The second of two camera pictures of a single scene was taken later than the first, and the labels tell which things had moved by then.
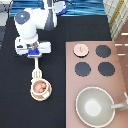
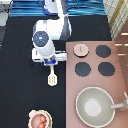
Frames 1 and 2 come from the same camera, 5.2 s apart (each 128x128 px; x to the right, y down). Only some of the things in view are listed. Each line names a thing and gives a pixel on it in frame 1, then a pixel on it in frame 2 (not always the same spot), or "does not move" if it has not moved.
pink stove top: (94, 64) does not move
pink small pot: (39, 87) to (39, 118)
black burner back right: (103, 51) does not move
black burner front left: (82, 69) does not move
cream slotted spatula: (37, 73) to (52, 79)
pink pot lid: (81, 49) does not move
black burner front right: (106, 68) does not move
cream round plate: (44, 96) to (39, 111)
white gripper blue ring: (32, 49) to (60, 55)
